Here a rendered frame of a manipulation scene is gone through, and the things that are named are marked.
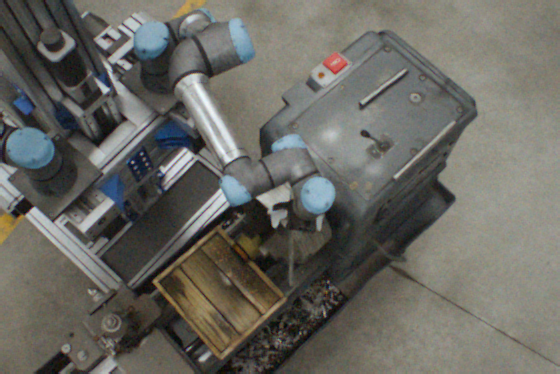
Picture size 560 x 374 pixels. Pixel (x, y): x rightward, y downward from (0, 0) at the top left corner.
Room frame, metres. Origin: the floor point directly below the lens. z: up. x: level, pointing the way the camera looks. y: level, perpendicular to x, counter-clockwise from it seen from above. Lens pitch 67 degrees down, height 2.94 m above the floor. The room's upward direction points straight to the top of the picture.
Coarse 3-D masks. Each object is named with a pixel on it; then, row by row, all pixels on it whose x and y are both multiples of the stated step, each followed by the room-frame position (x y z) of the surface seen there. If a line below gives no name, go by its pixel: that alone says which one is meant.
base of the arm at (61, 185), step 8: (64, 160) 0.80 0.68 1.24; (72, 160) 0.82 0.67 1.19; (64, 168) 0.77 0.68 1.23; (72, 168) 0.79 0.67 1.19; (56, 176) 0.74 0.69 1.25; (64, 176) 0.75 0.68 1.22; (72, 176) 0.76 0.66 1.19; (32, 184) 0.73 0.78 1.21; (40, 184) 0.72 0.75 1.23; (48, 184) 0.72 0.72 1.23; (56, 184) 0.73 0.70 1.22; (64, 184) 0.73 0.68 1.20; (72, 184) 0.75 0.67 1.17; (40, 192) 0.71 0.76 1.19; (48, 192) 0.71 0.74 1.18; (56, 192) 0.71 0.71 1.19; (64, 192) 0.72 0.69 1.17
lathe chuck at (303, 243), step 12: (276, 192) 0.69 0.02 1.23; (288, 192) 0.69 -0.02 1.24; (264, 204) 0.65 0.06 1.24; (288, 216) 0.61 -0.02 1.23; (276, 228) 0.61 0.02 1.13; (288, 240) 0.57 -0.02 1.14; (300, 240) 0.55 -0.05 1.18; (312, 240) 0.56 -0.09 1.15; (300, 252) 0.53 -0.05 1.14; (312, 252) 0.54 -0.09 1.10
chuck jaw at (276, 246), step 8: (272, 240) 0.58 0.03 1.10; (280, 240) 0.58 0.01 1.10; (264, 248) 0.55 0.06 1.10; (272, 248) 0.55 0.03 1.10; (280, 248) 0.55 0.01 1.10; (288, 248) 0.55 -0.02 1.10; (264, 256) 0.53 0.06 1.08; (272, 256) 0.53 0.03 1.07; (280, 256) 0.53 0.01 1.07; (288, 256) 0.52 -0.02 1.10; (296, 256) 0.52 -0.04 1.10; (288, 264) 0.51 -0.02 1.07
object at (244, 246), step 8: (240, 240) 0.57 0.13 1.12; (248, 240) 0.57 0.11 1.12; (256, 240) 0.58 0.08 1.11; (232, 248) 0.55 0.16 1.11; (240, 248) 0.55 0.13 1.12; (248, 248) 0.55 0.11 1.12; (256, 248) 0.55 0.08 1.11; (240, 256) 0.52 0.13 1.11; (248, 256) 0.53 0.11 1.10; (256, 256) 0.53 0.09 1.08
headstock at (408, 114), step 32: (384, 32) 1.26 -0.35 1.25; (352, 64) 1.13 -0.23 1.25; (384, 64) 1.13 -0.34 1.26; (416, 64) 1.13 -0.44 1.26; (320, 96) 1.01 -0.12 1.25; (352, 96) 1.01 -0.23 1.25; (384, 96) 1.01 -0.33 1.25; (416, 96) 1.01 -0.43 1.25; (448, 96) 1.01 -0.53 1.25; (288, 128) 0.90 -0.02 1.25; (320, 128) 0.89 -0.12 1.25; (352, 128) 0.89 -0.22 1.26; (384, 128) 0.89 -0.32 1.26; (416, 128) 0.89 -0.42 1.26; (320, 160) 0.78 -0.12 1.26; (352, 160) 0.78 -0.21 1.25; (384, 160) 0.78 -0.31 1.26; (352, 192) 0.68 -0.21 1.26; (384, 192) 0.68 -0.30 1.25; (352, 224) 0.59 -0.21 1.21
